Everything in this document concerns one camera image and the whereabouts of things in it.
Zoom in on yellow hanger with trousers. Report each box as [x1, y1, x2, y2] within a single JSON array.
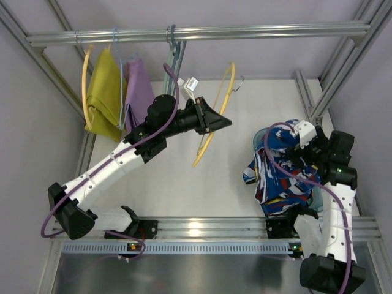
[[192, 62, 243, 168]]

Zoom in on blue white patterned trousers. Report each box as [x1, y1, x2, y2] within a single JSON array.
[[242, 119, 322, 217]]

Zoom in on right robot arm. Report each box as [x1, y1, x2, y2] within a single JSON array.
[[293, 127, 366, 293]]

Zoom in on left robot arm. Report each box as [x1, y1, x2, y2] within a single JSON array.
[[48, 94, 232, 240]]

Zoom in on teal blue empty hanger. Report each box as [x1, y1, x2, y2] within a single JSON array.
[[169, 24, 187, 77]]

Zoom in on green empty hanger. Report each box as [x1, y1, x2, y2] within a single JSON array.
[[163, 24, 176, 94]]

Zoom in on light blue hanger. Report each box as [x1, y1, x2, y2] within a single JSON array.
[[112, 28, 125, 130]]

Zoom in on yellow hanger on left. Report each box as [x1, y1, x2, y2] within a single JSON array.
[[81, 44, 96, 131]]

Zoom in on teal plastic basket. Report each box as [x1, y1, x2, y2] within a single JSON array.
[[252, 127, 325, 217]]

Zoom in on purple garment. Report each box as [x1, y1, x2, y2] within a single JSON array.
[[124, 57, 155, 133]]

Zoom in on mustard yellow garment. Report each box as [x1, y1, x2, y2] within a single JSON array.
[[85, 48, 122, 142]]

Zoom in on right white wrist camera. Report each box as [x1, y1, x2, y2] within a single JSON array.
[[290, 120, 317, 149]]

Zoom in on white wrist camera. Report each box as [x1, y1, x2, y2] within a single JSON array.
[[177, 77, 199, 102], [290, 120, 317, 149]]

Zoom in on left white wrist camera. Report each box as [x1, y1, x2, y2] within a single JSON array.
[[177, 77, 199, 102]]

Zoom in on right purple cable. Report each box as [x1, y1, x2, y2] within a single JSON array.
[[263, 121, 352, 294]]

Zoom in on purple cable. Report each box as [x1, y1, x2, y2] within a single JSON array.
[[40, 62, 180, 255], [263, 121, 352, 294]]

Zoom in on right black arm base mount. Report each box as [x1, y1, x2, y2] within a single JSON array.
[[265, 216, 298, 239]]

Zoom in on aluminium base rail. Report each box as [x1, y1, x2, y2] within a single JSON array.
[[54, 216, 382, 242]]

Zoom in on right aluminium frame post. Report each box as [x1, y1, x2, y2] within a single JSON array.
[[293, 1, 391, 125]]

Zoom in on aluminium frame post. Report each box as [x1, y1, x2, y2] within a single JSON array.
[[293, 1, 391, 125], [0, 0, 85, 113]]

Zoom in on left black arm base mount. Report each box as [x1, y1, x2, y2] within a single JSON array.
[[104, 219, 159, 241]]

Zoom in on slotted grey cable duct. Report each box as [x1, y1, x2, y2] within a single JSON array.
[[62, 241, 301, 255]]

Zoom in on aluminium hanging rail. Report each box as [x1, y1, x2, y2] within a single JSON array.
[[26, 21, 371, 47]]

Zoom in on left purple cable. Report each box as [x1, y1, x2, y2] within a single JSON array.
[[40, 62, 180, 255]]

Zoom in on left aluminium frame post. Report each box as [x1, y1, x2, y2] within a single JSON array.
[[0, 0, 85, 113]]

